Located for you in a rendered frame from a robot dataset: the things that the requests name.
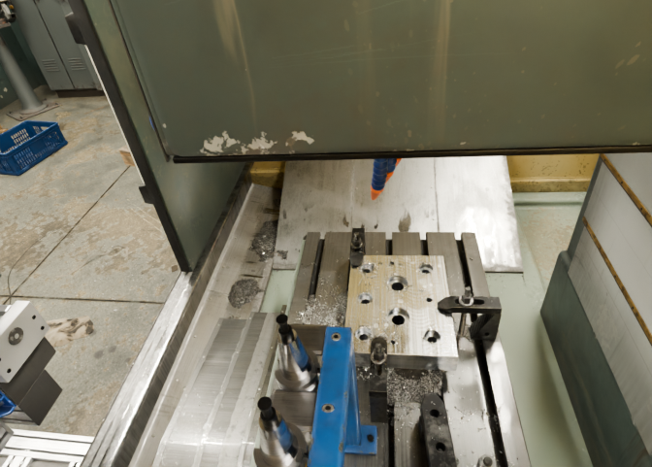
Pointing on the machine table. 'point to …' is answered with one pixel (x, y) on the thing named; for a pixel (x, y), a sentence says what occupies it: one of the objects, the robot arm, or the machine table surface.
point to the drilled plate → (398, 358)
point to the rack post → (359, 440)
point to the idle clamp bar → (430, 426)
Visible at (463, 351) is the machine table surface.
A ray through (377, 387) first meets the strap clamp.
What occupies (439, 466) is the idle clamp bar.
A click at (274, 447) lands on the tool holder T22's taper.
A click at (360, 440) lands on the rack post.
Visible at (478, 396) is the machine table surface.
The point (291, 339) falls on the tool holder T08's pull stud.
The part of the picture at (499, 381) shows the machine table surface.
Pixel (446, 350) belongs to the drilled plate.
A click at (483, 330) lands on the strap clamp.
